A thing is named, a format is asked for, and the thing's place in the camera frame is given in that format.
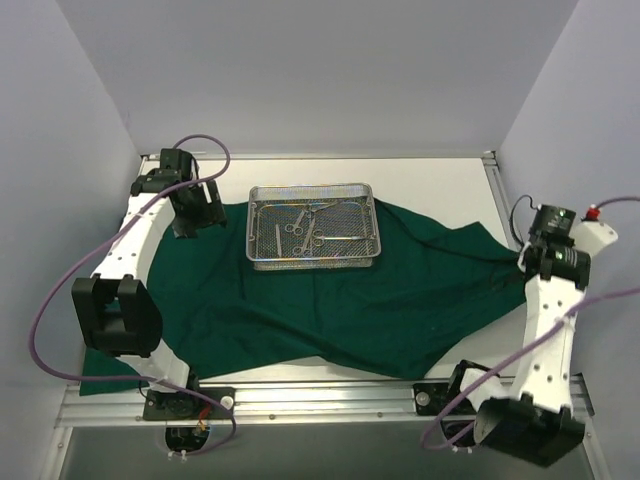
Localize metal mesh instrument tray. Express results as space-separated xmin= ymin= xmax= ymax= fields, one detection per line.
xmin=246 ymin=183 xmax=381 ymax=271

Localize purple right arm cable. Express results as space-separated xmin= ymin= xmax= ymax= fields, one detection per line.
xmin=419 ymin=197 xmax=640 ymax=451

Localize aluminium front rail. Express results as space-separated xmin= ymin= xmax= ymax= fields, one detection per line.
xmin=55 ymin=380 xmax=433 ymax=428

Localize green surgical cloth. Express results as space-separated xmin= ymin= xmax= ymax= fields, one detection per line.
xmin=79 ymin=198 xmax=529 ymax=399

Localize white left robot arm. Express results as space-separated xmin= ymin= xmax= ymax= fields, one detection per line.
xmin=71 ymin=148 xmax=227 ymax=419

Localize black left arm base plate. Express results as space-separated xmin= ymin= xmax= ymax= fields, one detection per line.
xmin=142 ymin=386 xmax=236 ymax=421

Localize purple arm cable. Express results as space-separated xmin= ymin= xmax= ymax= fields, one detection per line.
xmin=419 ymin=197 xmax=640 ymax=451
xmin=27 ymin=133 xmax=237 ymax=459

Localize steel forceps long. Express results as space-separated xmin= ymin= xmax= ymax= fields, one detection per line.
xmin=292 ymin=202 xmax=336 ymax=257

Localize steel scalpel handle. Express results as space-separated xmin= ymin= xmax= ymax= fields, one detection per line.
xmin=274 ymin=223 xmax=282 ymax=258

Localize steel surgical scissors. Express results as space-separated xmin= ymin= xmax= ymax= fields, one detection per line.
xmin=285 ymin=210 xmax=306 ymax=236

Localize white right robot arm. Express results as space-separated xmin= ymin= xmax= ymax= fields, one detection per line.
xmin=443 ymin=205 xmax=618 ymax=467

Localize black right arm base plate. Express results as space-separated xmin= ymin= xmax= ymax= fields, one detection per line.
xmin=411 ymin=380 xmax=459 ymax=417

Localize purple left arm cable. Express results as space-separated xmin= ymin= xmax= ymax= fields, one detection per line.
xmin=27 ymin=133 xmax=237 ymax=459

